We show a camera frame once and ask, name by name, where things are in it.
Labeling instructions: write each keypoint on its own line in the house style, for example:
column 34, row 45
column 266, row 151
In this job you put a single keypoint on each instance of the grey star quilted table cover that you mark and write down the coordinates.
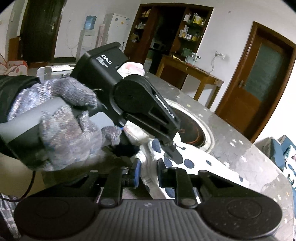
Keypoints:
column 232, row 149

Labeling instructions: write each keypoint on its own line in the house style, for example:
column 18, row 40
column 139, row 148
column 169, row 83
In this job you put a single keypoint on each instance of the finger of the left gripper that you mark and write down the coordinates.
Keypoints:
column 171, row 150

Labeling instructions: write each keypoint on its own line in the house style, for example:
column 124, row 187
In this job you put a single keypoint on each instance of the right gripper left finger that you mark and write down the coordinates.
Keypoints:
column 115, row 181

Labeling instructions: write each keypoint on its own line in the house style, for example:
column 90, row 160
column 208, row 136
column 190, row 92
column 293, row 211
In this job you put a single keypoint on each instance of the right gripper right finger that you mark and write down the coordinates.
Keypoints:
column 179, row 180

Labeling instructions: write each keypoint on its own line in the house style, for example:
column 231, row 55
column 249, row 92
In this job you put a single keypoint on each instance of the dark wooden shelf cabinet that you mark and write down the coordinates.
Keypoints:
column 166, row 29

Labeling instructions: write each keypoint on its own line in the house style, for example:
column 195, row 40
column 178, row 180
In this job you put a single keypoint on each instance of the grey knit gloved left hand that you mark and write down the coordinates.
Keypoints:
column 67, row 139

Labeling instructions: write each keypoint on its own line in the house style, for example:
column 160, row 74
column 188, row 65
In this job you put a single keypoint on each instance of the brown wooden door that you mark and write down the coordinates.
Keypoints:
column 258, row 82

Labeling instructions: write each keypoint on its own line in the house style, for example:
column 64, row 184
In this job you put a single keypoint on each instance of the glass kettle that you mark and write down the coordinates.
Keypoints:
column 190, row 56

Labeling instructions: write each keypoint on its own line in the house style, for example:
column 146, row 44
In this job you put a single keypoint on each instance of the white refrigerator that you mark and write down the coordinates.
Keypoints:
column 115, row 29

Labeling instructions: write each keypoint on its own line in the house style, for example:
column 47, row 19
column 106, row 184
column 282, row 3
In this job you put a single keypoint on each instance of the white polka dot garment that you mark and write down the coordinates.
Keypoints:
column 194, row 160

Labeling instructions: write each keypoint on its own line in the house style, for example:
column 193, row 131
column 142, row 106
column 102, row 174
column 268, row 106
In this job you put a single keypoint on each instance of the blue sofa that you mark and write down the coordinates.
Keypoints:
column 282, row 153

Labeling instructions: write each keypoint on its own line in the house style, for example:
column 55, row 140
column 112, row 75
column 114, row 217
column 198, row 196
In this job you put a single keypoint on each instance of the round induction cooktop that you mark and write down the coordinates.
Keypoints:
column 190, row 132

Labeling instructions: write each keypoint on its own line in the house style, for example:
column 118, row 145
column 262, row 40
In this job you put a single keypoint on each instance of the wooden side table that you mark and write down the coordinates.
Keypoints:
column 178, row 74

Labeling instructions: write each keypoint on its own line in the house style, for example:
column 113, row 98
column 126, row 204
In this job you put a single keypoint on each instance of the water dispenser with bottle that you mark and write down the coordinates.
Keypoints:
column 87, row 35

